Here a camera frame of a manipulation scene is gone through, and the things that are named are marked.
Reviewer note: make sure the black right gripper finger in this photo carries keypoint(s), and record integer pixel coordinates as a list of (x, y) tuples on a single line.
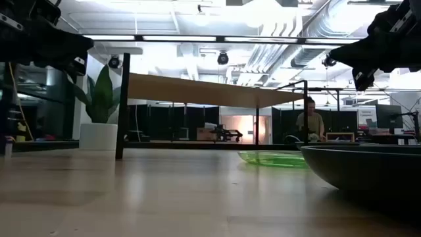
[(363, 79), (365, 54)]

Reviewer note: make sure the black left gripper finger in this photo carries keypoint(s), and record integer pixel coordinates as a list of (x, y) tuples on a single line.
[(65, 47), (80, 67)]

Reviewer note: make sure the medium dark grey plate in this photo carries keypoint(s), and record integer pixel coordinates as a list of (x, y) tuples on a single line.
[(329, 143)]

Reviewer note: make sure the transparent green plate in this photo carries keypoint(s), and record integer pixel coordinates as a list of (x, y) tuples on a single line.
[(273, 159)]

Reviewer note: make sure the black round ceiling lamp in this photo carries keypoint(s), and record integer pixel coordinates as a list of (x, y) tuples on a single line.
[(114, 62), (329, 61), (222, 58)]

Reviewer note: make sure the green snake plant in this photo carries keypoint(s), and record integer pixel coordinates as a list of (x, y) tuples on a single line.
[(102, 95)]

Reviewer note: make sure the white printed sign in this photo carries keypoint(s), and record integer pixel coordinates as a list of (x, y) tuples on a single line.
[(366, 116)]

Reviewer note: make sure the dark computer monitor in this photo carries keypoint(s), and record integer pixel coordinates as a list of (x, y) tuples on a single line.
[(389, 116)]

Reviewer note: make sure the low wooden side table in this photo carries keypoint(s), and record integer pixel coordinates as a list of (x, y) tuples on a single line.
[(340, 136)]

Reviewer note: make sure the person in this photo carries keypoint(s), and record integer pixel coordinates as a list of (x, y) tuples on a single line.
[(314, 123)]

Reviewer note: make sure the white plant pot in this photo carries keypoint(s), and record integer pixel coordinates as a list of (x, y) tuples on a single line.
[(98, 136)]

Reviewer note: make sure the overhead light bar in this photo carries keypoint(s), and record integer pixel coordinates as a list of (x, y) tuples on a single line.
[(179, 38)]

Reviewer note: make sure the white cup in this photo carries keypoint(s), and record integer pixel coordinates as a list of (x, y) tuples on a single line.
[(8, 147)]

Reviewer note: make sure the brown cardboard box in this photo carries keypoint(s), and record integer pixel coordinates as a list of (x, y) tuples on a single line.
[(204, 134)]

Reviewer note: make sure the black wheeled cart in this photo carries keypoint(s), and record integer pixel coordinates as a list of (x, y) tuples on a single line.
[(227, 134)]

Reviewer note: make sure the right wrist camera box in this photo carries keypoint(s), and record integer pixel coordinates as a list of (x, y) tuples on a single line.
[(381, 21)]

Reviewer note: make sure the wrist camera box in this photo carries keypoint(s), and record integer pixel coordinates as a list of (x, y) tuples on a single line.
[(49, 11), (381, 21)]

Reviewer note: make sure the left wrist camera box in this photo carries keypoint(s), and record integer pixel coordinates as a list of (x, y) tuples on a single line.
[(49, 11)]

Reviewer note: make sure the ribbed ceiling air duct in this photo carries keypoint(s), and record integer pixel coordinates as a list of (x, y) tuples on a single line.
[(309, 56)]

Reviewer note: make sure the wooden shelf with black frame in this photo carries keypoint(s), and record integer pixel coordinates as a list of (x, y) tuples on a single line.
[(197, 90)]

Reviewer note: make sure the black table frame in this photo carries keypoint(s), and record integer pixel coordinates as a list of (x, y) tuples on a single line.
[(197, 145)]

